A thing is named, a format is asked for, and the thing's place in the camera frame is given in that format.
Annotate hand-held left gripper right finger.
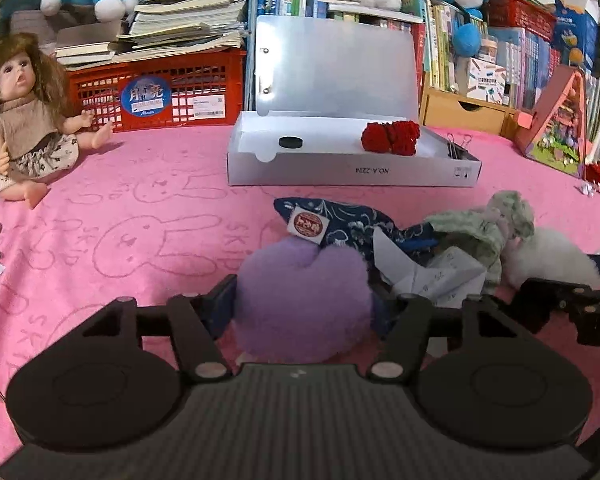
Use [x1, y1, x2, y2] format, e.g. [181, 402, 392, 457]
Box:
[369, 292, 521, 382]

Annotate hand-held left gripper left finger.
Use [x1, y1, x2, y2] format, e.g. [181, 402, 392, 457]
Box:
[82, 274, 240, 382]

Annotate fluffy white pompom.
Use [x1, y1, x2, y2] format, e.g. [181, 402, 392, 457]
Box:
[500, 226, 600, 290]

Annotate white paper origami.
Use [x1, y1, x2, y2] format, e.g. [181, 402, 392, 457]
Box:
[371, 229, 490, 310]

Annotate fluffy purple pompom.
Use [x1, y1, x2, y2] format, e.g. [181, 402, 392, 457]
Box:
[235, 238, 376, 363]

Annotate green fabric scrunchie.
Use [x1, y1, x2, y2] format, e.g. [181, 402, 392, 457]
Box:
[424, 191, 536, 296]

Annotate blue patterned fabric fish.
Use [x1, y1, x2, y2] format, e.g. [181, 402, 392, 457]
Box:
[272, 196, 438, 261]

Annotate white storage box with lid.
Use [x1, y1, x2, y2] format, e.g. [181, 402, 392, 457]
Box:
[226, 14, 482, 188]

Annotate pink rabbit print blanket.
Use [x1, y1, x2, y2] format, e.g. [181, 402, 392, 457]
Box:
[0, 122, 600, 471]

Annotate pink house-shaped toy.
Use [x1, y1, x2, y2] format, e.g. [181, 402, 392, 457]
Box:
[512, 65, 588, 178]

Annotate black binder clips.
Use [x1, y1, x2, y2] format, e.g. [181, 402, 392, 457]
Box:
[446, 132, 473, 161]

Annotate red knitted flower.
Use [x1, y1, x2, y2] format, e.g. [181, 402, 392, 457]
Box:
[361, 120, 422, 157]

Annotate wooden drawer box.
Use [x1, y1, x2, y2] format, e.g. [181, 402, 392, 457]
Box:
[419, 85, 523, 138]

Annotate red plastic crate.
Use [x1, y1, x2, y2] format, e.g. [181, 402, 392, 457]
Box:
[66, 50, 248, 132]

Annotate small white patterned box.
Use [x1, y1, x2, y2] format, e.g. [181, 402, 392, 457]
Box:
[466, 56, 512, 104]

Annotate row of children's books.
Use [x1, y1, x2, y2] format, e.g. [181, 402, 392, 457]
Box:
[422, 0, 563, 111]

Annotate blue printed carton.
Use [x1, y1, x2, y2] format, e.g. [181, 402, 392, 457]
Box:
[550, 0, 600, 78]

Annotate brown-haired baby doll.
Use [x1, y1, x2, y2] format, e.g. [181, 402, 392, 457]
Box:
[0, 32, 116, 209]

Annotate red plastic basket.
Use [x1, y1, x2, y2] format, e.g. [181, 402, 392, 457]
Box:
[487, 0, 558, 43]

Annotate stack of worn books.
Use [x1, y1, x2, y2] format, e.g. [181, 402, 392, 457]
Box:
[55, 0, 251, 71]

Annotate row of thin colourful books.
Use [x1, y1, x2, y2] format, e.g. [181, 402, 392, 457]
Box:
[247, 0, 428, 111]

